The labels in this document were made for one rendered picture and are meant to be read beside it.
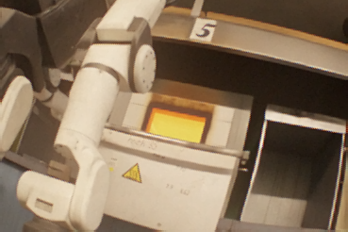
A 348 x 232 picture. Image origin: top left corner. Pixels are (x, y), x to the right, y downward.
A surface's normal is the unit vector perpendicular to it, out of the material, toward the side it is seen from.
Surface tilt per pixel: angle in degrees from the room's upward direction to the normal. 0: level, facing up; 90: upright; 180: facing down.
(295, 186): 90
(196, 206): 90
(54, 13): 118
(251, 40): 80
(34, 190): 84
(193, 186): 90
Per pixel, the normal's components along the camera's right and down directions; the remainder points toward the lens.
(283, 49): -0.07, -0.61
